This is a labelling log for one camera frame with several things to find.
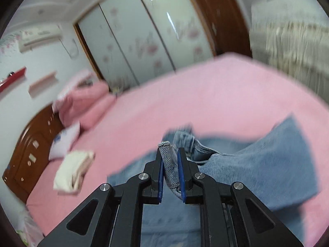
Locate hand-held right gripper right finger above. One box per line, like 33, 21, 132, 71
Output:
177, 147, 305, 247

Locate brown wooden door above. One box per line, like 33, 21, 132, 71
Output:
189, 0, 252, 57

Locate white pillow with blue print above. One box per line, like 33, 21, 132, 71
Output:
49, 122, 81, 161

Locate white floral sliding wardrobe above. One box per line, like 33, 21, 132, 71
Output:
73, 0, 216, 88

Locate cream folded cloth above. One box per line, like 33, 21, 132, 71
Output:
53, 150, 95, 193

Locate blue denim jeans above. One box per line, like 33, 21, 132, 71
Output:
107, 117, 322, 247

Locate brown wooden headboard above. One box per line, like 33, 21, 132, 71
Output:
2, 103, 65, 204

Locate floral light pink pillow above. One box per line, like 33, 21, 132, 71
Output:
53, 69, 95, 111

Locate white air conditioner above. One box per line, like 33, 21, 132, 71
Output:
19, 24, 63, 54

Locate white air conditioner cable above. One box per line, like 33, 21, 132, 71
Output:
60, 38, 79, 59

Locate beige patterned curtain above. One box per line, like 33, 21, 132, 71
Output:
250, 0, 329, 101

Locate pink wall shelf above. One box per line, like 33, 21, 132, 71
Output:
29, 71, 57, 98

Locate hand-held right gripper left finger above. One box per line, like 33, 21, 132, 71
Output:
37, 147, 165, 247

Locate floral pink bed skirt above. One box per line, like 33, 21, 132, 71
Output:
14, 206, 45, 245

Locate pink folded quilt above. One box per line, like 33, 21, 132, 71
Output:
59, 82, 110, 127

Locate pink bed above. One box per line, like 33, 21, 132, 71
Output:
26, 53, 329, 247

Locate red wall shelf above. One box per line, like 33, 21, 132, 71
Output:
0, 67, 27, 93

